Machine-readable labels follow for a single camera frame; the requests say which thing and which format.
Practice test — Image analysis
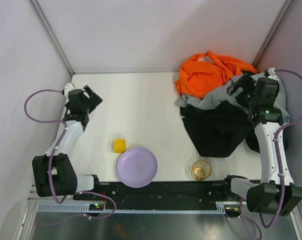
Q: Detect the black cloth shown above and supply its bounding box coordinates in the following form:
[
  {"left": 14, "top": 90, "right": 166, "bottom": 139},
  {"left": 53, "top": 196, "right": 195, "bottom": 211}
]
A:
[{"left": 180, "top": 101, "right": 260, "bottom": 158}]

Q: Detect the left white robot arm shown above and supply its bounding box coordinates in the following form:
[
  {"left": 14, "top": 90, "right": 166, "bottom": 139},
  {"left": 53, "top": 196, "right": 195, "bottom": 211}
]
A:
[{"left": 32, "top": 83, "right": 103, "bottom": 200}]

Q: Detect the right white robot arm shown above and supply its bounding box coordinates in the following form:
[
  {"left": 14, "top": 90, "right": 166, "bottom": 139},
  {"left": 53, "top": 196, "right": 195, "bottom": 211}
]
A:
[{"left": 227, "top": 73, "right": 302, "bottom": 216}]

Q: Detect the grey cloth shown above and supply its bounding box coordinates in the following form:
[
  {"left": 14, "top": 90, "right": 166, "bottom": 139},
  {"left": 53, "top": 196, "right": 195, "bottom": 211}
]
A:
[{"left": 174, "top": 74, "right": 290, "bottom": 124}]

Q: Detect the orange cloth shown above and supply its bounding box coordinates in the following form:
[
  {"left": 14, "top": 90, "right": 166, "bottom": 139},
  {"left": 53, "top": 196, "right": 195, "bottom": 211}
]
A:
[{"left": 175, "top": 51, "right": 258, "bottom": 99}]

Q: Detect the yellow cube block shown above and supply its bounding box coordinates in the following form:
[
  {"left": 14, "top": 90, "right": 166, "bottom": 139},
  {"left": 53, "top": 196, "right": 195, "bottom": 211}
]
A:
[{"left": 113, "top": 139, "right": 127, "bottom": 154}]

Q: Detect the lilac plastic plate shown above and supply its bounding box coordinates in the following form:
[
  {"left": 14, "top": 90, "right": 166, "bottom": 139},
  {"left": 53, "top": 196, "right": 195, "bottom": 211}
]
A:
[{"left": 115, "top": 147, "right": 158, "bottom": 188}]

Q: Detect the amber transparent cup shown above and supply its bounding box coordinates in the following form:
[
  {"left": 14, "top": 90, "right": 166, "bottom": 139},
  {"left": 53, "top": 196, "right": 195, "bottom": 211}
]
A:
[{"left": 192, "top": 160, "right": 212, "bottom": 181}]

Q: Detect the grey slotted cable duct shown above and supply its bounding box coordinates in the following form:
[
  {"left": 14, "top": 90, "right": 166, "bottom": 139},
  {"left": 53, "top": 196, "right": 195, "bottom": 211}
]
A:
[{"left": 36, "top": 202, "right": 240, "bottom": 214}]

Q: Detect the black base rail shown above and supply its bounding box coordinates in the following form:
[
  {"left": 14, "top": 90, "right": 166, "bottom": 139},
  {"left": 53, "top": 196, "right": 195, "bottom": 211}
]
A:
[{"left": 72, "top": 174, "right": 249, "bottom": 213}]

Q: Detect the aluminium frame profile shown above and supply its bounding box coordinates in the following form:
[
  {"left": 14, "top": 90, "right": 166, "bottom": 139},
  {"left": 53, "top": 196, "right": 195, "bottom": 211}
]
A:
[{"left": 290, "top": 206, "right": 302, "bottom": 240}]

